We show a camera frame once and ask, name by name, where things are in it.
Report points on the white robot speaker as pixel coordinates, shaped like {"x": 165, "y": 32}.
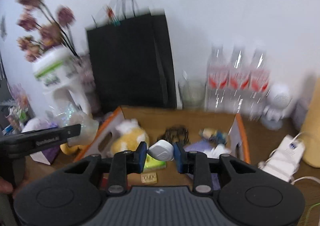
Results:
{"x": 277, "y": 100}

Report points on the middle water bottle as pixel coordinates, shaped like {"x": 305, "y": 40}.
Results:
{"x": 238, "y": 78}

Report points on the left water bottle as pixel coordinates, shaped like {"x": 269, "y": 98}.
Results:
{"x": 217, "y": 79}

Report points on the starry night tissue pack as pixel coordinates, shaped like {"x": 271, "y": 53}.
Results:
{"x": 215, "y": 136}

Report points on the yellow white plush toy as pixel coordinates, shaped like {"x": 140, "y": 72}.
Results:
{"x": 130, "y": 136}

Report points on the white detergent bottle vase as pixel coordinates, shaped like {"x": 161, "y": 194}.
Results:
{"x": 56, "y": 71}

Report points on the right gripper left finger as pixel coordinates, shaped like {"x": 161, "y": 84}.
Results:
{"x": 122, "y": 164}

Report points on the water bottle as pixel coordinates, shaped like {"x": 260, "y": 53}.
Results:
{"x": 217, "y": 79}
{"x": 258, "y": 82}
{"x": 238, "y": 78}

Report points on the dried pink roses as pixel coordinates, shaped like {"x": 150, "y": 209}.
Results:
{"x": 47, "y": 30}

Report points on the white tissue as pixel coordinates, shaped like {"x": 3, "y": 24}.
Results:
{"x": 215, "y": 152}

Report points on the glass cup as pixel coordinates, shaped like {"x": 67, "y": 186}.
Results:
{"x": 192, "y": 91}

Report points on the clear plastic bag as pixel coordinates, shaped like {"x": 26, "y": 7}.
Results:
{"x": 68, "y": 116}

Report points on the yellow mug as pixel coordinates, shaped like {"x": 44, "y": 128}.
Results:
{"x": 69, "y": 150}

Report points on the person's left hand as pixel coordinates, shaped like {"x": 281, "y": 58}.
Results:
{"x": 5, "y": 187}

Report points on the red cardboard box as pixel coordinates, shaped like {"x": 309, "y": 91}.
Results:
{"x": 171, "y": 125}

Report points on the white power bank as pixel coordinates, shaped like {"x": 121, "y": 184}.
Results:
{"x": 283, "y": 162}

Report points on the yellow thermos jug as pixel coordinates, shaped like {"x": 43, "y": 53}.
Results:
{"x": 310, "y": 130}

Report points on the black paper bag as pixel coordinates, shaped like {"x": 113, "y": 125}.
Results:
{"x": 131, "y": 58}

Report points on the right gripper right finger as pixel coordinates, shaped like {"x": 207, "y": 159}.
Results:
{"x": 194, "y": 163}

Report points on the right water bottle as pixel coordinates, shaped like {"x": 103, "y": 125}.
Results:
{"x": 258, "y": 82}

